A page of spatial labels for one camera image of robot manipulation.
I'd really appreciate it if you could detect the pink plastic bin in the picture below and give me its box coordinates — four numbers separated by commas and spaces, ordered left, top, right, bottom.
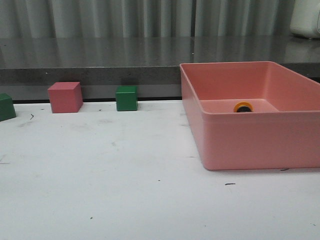
180, 61, 320, 171

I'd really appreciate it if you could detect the white appliance in background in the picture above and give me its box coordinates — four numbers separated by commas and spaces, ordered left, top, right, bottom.
289, 0, 320, 39

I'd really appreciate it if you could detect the pink cube block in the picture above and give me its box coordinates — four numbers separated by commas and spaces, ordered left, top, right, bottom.
47, 82, 83, 114

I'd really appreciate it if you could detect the yellow push button switch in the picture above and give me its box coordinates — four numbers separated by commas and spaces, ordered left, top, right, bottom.
233, 101, 253, 113

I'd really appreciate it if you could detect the green block far left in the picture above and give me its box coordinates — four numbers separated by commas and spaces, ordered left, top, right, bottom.
0, 93, 16, 122

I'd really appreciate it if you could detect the green cube block centre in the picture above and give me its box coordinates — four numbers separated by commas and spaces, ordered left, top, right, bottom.
115, 85, 138, 112

